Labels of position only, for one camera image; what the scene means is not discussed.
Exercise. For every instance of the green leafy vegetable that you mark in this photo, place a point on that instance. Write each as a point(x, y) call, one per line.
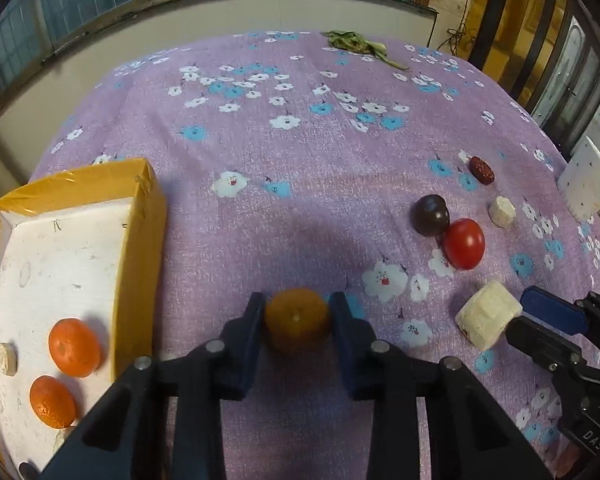
point(352, 41)

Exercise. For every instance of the red jujube date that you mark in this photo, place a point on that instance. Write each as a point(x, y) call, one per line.
point(481, 170)

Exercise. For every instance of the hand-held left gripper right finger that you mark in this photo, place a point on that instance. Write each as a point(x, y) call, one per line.
point(345, 350)

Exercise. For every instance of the white dotted cup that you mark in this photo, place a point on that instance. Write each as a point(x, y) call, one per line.
point(587, 185)

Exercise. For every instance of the red tomato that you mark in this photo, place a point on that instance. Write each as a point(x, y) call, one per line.
point(462, 243)

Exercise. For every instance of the white framed cabinet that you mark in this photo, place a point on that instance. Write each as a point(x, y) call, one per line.
point(575, 75)

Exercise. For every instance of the yellow and black door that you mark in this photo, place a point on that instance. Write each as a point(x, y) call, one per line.
point(520, 20)

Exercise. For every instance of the dark purple plum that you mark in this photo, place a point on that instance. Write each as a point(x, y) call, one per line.
point(430, 215)

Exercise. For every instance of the small dark fruit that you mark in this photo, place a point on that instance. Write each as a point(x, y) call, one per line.
point(28, 470)

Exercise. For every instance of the small orange kumquat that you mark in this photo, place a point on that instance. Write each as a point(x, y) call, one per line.
point(297, 317)

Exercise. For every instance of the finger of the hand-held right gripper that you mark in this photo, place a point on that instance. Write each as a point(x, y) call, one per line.
point(552, 307)
point(540, 342)

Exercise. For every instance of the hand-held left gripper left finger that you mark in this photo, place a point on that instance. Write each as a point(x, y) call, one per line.
point(252, 345)

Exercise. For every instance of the yellow cardboard box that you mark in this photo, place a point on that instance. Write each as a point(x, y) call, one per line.
point(147, 240)

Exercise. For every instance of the orange mandarin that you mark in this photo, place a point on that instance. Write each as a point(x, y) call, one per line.
point(52, 402)
point(75, 347)

